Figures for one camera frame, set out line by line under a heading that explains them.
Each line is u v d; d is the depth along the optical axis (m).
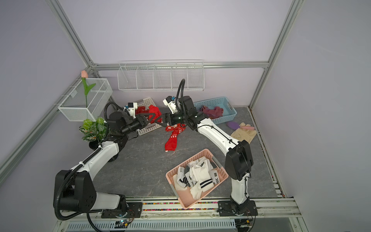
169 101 0.70
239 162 0.48
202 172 0.79
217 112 1.08
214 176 0.84
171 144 0.98
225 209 0.73
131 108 0.73
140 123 0.70
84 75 0.83
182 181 0.75
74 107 0.72
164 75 0.99
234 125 1.08
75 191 0.42
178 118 0.69
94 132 0.79
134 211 0.73
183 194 0.77
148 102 1.20
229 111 1.15
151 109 0.78
